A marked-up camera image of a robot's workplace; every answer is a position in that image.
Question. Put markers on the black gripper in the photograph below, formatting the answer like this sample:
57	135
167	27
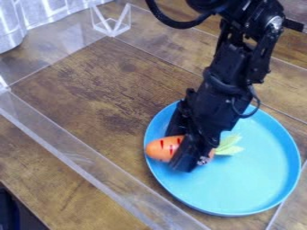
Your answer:
209	111

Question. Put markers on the orange toy carrot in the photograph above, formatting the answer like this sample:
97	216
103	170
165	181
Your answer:
162	149

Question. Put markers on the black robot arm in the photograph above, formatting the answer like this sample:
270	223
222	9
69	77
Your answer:
251	26

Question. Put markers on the blue plastic plate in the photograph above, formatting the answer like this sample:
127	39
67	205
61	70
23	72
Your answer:
251	175

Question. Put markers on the clear acrylic front barrier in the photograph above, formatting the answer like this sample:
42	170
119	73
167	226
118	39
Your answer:
155	211

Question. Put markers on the clear acrylic barrier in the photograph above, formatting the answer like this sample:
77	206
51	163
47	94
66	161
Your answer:
189	49
155	211

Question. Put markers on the clear acrylic back barrier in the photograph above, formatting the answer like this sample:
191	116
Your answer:
189	49

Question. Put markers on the white checkered curtain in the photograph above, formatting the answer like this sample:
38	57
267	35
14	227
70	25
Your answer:
22	15

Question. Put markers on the clear acrylic corner bracket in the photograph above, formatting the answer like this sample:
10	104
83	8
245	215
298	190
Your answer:
111	27

